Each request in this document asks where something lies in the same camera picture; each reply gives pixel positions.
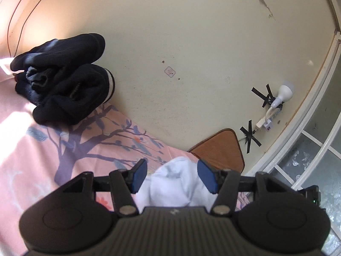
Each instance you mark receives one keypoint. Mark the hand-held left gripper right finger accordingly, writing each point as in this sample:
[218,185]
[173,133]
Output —
[207,177]

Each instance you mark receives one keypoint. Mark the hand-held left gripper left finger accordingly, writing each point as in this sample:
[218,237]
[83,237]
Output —
[138,176]

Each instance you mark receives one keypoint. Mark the white t-shirt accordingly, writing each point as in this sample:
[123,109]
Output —
[173,184]

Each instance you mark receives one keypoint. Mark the folded black clothes pile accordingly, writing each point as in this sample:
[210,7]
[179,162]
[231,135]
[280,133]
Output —
[66,85]

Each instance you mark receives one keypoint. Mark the brown perforated mat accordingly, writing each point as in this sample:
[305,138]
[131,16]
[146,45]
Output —
[221,146]

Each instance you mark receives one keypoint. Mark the white framed window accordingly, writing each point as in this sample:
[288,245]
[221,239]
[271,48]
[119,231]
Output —
[314,138]

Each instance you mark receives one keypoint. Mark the black tape cross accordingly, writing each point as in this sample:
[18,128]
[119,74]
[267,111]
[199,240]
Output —
[265,96]
[250,136]

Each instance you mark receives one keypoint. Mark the white plug adapter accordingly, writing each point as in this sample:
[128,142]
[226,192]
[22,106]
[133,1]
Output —
[261,124]

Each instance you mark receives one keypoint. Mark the pink floral bedsheet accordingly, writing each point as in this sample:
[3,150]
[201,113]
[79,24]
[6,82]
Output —
[40,160]

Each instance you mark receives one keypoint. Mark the white bulb lamp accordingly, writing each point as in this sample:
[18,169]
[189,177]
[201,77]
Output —
[285,92]

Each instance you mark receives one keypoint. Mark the small wall sticker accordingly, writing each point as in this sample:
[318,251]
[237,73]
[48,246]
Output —
[170,71]

